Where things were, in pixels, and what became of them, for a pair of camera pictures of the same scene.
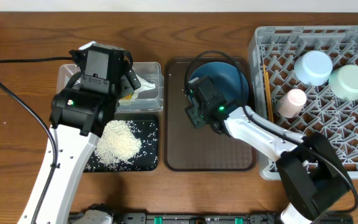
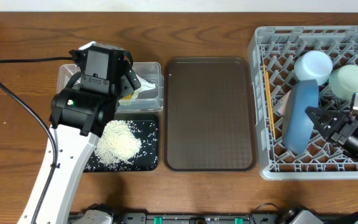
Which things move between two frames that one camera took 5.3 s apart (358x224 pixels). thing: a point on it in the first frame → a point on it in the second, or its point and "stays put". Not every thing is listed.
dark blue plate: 226,81 → 297,126
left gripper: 128,83 stays put
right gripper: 196,112 → 337,121
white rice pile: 119,142 stays put
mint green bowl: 349,82 stays put
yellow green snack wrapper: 128,96 stays put
